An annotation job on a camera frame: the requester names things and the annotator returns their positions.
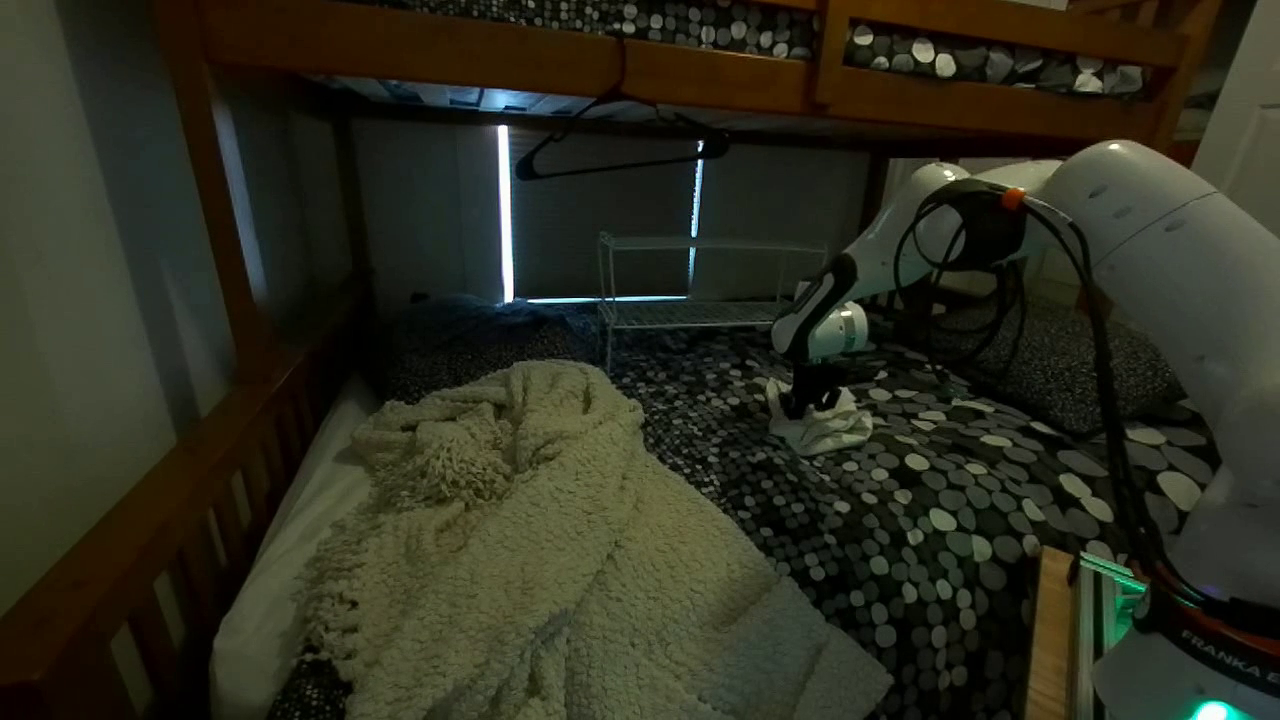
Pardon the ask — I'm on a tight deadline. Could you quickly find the white mattress sheet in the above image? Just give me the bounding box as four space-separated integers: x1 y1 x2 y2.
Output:
206 377 385 720

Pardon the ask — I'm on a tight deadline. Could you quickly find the grey window blind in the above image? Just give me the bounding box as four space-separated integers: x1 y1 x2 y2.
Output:
353 115 876 313

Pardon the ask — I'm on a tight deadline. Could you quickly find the dotted upper bunk bedding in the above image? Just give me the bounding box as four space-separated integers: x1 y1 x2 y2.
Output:
396 0 1152 99

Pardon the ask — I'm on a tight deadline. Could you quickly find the cream knitted blanket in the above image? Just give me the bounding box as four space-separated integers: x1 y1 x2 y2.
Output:
298 358 895 720

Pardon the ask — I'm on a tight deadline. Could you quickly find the black clothes hanger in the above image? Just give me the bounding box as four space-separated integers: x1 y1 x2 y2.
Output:
513 84 737 184

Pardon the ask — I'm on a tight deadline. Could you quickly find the light wooden board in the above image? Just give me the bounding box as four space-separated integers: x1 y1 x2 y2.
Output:
1022 539 1086 720

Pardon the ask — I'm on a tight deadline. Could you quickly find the grey speckled pillow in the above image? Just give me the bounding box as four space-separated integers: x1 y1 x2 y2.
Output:
984 297 1193 441

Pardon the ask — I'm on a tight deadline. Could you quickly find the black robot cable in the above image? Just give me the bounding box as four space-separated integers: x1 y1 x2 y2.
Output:
890 175 1175 595

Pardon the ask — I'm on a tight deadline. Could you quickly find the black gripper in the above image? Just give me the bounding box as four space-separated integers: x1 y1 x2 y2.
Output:
771 252 863 420

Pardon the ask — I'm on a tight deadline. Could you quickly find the black dotted duvet cover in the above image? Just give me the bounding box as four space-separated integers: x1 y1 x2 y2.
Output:
263 297 1224 720

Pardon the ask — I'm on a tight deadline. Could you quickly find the white door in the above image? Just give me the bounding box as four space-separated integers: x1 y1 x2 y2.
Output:
1187 0 1280 203

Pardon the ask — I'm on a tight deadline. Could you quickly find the white wire rack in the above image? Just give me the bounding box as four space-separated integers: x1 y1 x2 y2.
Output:
591 231 833 371

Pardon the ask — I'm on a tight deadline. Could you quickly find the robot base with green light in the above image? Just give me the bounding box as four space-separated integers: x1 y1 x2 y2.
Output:
1087 572 1280 720

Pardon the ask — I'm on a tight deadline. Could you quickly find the wooden bunk bed frame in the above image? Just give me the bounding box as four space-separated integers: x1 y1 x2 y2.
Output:
0 0 1231 720

